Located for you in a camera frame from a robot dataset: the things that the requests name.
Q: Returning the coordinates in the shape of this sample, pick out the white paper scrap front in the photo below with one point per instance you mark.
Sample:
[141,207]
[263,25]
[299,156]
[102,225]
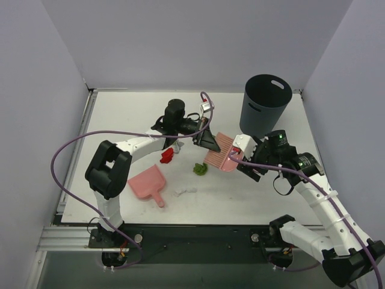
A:
[182,191]

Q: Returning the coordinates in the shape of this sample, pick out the red paper scrap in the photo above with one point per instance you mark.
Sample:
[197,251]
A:
[167,156]

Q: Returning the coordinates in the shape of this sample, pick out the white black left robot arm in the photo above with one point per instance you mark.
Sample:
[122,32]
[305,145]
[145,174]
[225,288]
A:
[109,168]

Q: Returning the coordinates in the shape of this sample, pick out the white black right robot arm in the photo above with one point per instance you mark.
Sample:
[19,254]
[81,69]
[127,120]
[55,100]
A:
[347,252]

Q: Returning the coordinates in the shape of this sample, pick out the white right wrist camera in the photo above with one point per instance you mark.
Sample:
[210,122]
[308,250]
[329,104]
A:
[246,144]

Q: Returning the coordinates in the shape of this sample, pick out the aluminium table frame rail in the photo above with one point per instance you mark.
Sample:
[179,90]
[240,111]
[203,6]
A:
[216,199]

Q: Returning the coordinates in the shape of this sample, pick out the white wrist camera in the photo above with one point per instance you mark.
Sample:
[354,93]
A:
[246,144]
[206,107]

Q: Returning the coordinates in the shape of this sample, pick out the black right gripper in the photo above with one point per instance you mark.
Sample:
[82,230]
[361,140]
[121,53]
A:
[251,168]

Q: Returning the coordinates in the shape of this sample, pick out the green paper scrap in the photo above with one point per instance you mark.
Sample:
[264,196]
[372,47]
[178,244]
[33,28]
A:
[200,169]

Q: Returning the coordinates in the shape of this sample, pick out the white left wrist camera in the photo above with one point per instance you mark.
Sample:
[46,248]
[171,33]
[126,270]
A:
[206,107]

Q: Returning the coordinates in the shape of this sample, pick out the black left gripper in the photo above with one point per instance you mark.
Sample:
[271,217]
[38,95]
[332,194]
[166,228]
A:
[200,131]

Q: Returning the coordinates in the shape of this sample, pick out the pink plastic dustpan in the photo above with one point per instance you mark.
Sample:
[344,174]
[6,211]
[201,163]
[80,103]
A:
[149,184]

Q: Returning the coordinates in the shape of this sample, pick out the pink hand brush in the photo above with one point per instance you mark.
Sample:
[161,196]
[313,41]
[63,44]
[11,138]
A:
[221,160]

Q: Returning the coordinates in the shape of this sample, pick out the grey paper scrap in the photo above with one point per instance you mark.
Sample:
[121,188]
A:
[177,146]

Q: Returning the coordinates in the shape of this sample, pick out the dark grey waste bin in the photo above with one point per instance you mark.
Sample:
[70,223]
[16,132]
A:
[265,99]

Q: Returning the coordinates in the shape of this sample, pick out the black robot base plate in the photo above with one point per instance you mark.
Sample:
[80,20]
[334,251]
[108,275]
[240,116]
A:
[196,244]

